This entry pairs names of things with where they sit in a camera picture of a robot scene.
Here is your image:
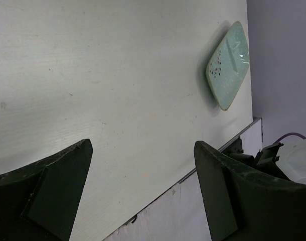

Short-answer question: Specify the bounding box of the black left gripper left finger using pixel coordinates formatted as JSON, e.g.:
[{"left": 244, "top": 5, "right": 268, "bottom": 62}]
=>
[{"left": 0, "top": 139, "right": 93, "bottom": 240}]

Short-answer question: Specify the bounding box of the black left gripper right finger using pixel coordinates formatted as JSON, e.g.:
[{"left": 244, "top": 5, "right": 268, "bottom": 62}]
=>
[{"left": 194, "top": 141, "right": 306, "bottom": 240}]

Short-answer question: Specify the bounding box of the light green rectangular plate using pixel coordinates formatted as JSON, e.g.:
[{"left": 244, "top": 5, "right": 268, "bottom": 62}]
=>
[{"left": 206, "top": 21, "right": 250, "bottom": 111}]

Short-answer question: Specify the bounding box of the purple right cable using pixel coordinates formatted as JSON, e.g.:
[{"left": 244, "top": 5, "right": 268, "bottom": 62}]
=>
[{"left": 273, "top": 132, "right": 306, "bottom": 144}]

